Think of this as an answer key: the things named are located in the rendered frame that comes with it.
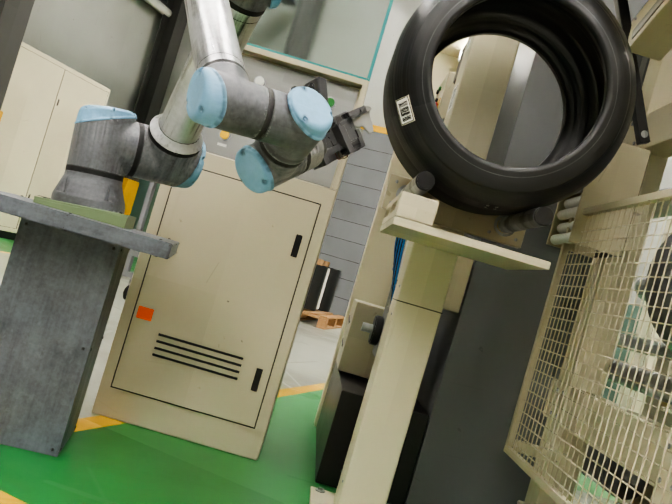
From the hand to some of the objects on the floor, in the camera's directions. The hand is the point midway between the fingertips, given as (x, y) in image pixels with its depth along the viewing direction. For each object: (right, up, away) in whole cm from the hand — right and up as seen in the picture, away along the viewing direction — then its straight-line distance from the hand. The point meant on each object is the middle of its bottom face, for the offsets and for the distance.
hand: (364, 107), depth 155 cm
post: (-1, -106, +49) cm, 116 cm away
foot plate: (-1, -106, +49) cm, 116 cm away
